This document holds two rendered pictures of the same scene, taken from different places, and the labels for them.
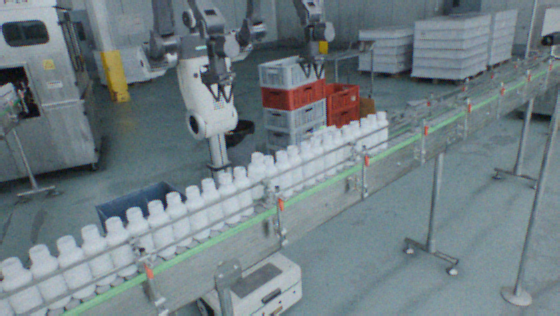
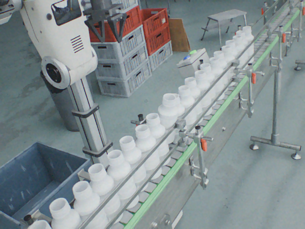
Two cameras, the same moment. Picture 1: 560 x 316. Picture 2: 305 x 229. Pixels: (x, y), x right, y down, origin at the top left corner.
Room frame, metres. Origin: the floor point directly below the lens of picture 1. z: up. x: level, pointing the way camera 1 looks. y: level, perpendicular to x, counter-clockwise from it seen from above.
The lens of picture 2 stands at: (0.36, 0.28, 1.62)
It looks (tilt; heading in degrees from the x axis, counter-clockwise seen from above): 31 degrees down; 347
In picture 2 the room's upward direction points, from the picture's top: 11 degrees counter-clockwise
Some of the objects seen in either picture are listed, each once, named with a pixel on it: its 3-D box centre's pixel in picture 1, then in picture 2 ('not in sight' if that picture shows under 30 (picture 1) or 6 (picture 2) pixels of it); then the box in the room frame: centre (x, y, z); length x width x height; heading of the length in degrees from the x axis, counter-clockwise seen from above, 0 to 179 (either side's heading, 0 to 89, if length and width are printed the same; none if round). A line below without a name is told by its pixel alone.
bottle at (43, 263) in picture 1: (49, 276); not in sight; (0.73, 0.58, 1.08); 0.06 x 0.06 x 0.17
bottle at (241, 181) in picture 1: (242, 191); (156, 139); (1.09, 0.12, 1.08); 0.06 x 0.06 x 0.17
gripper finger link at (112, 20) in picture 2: (224, 89); (112, 26); (1.23, 0.15, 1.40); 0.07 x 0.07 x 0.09; 41
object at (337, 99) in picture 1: (331, 97); (144, 23); (4.38, -0.75, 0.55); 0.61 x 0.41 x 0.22; 131
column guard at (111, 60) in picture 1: (115, 76); not in sight; (8.22, 3.35, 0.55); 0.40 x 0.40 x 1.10; 38
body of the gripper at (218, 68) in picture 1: (217, 67); (100, 0); (1.25, 0.16, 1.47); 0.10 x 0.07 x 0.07; 41
